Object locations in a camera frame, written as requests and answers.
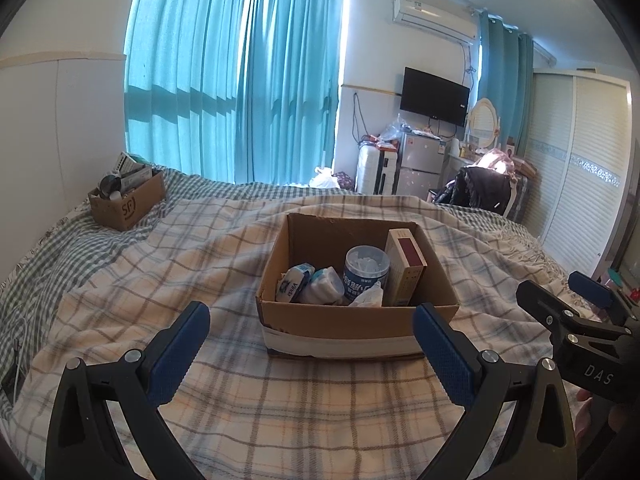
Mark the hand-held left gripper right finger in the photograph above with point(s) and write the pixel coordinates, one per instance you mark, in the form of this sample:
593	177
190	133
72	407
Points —
445	355

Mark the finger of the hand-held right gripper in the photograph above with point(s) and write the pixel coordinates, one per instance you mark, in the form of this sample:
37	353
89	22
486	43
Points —
590	285
542	302

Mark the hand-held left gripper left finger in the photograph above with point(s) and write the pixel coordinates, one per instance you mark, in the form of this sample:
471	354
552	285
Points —
180	355

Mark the white tissue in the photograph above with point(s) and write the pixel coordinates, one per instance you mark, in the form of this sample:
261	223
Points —
367	297

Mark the large cardboard box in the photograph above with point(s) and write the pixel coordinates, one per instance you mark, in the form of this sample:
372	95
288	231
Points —
350	332

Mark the red white medicine box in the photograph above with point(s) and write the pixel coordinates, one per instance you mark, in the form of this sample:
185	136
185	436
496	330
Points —
402	265

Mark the clear floss pick jar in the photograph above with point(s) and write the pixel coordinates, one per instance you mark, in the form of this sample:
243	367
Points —
366	270

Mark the blue white tissue packet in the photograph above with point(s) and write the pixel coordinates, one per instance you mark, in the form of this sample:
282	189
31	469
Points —
294	282

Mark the person's right hand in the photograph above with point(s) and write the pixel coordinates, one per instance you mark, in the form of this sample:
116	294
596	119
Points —
586	417

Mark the pink green plastic stool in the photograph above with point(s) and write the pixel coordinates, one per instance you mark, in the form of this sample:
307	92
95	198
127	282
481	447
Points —
616	276

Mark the beige plaid blanket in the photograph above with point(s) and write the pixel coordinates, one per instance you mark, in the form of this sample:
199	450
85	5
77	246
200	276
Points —
200	270

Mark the white slatted wardrobe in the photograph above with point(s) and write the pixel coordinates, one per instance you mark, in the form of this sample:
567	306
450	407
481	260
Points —
575	165

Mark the black jacket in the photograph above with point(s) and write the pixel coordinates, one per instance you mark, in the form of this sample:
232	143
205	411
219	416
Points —
475	190

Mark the pink cloth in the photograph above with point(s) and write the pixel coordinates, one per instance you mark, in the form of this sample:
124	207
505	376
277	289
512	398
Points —
495	160

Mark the green checked bed sheet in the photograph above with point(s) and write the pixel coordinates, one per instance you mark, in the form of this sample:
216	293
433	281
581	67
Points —
60	260

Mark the small printed cardboard box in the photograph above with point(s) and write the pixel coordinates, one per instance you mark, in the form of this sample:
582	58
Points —
125	210

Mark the silver small fridge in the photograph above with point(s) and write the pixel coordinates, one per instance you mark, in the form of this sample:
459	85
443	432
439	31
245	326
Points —
421	160

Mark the white oval mirror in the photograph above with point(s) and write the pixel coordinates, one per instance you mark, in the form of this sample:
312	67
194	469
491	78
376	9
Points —
484	121

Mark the white suitcase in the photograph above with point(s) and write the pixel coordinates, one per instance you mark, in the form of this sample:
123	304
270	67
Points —
369	170

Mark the dark patterned bag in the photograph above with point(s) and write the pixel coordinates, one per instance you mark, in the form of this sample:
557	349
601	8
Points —
344	180

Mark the white plastic bag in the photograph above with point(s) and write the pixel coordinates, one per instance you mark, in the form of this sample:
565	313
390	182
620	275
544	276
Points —
325	178

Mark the narrow teal curtain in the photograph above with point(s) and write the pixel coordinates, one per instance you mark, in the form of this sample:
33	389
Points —
500	80

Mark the clear plastic bag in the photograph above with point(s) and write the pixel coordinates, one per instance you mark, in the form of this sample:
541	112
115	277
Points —
394	127

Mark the wide teal curtain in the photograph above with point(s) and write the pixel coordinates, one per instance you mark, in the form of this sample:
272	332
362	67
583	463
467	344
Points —
185	70

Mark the teal curtain panel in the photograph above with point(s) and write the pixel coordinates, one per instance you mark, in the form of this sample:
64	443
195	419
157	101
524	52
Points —
292	80

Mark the white air conditioner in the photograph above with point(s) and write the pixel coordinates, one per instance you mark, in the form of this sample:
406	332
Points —
432	17

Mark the black wall television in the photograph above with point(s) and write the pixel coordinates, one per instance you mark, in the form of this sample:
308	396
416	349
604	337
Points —
432	95

